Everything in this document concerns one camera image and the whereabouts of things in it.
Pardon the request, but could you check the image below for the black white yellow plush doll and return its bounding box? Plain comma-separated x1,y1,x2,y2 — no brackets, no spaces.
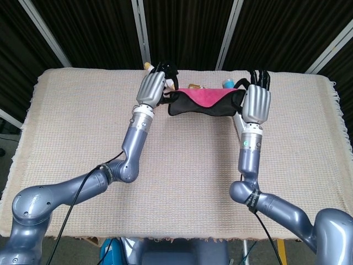
143,62,179,91

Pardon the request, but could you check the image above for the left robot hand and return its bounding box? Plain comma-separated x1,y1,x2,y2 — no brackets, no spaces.
136,62,180,108

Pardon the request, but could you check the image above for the pink cloth with black trim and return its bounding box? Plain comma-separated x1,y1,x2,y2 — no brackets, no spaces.
167,87,247,116

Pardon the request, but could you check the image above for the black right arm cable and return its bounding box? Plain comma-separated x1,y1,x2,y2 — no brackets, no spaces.
255,211,280,265

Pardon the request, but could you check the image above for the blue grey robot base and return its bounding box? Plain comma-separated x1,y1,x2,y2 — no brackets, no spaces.
129,238,229,265

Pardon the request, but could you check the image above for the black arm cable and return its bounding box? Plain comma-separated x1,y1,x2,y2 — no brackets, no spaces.
255,211,280,265
48,150,125,265

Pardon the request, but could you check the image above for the blue plastic cover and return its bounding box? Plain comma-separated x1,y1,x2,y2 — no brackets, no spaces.
99,238,130,265

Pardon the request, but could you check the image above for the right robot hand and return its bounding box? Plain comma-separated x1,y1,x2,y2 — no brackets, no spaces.
234,69,272,124

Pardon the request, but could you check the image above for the dark pleated curtain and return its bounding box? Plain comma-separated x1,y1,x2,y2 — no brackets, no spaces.
0,0,353,130

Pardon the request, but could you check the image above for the beige woven tablecloth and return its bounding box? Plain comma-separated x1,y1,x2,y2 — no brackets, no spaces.
0,67,353,243

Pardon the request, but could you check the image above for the white metal frame post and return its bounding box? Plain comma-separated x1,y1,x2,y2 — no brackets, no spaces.
0,108,23,129
304,19,353,75
18,0,73,68
131,0,152,66
215,0,245,71

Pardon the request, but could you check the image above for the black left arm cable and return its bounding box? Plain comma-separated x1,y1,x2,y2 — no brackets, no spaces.
48,150,125,265

